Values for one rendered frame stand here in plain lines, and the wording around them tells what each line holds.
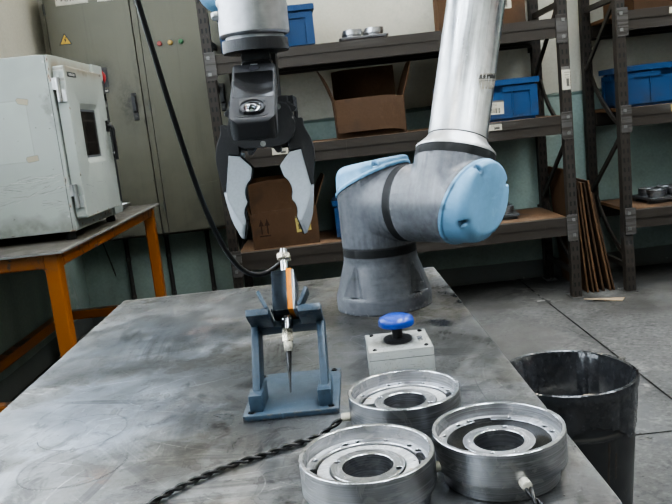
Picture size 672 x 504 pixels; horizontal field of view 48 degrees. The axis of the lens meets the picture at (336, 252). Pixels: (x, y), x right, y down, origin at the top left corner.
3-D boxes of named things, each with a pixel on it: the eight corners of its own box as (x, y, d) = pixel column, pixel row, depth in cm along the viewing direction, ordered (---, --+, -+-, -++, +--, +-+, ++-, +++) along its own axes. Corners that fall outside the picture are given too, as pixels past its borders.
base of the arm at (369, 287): (336, 298, 127) (330, 240, 126) (425, 288, 127) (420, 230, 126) (339, 321, 112) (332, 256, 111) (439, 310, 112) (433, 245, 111)
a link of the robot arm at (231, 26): (282, -12, 76) (203, -3, 76) (287, 35, 77) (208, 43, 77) (288, 0, 84) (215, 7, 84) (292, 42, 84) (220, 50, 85)
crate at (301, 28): (314, 52, 435) (310, 13, 432) (317, 45, 398) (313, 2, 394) (225, 62, 433) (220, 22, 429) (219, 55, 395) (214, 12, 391)
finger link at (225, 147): (255, 196, 83) (267, 117, 81) (253, 197, 81) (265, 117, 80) (213, 188, 83) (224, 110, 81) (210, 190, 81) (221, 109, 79)
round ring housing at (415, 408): (452, 402, 76) (449, 364, 76) (473, 446, 66) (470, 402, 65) (350, 414, 76) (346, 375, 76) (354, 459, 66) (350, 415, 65)
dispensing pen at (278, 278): (273, 388, 77) (267, 242, 84) (279, 398, 81) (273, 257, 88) (295, 386, 77) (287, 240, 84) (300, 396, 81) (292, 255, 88)
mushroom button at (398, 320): (419, 360, 83) (415, 317, 82) (383, 364, 83) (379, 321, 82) (414, 350, 87) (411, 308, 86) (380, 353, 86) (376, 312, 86)
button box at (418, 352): (437, 385, 82) (434, 342, 81) (373, 392, 81) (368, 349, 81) (427, 362, 90) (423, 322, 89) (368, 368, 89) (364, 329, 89)
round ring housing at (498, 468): (422, 456, 65) (418, 411, 64) (538, 438, 66) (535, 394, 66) (456, 517, 55) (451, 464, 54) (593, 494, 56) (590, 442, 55)
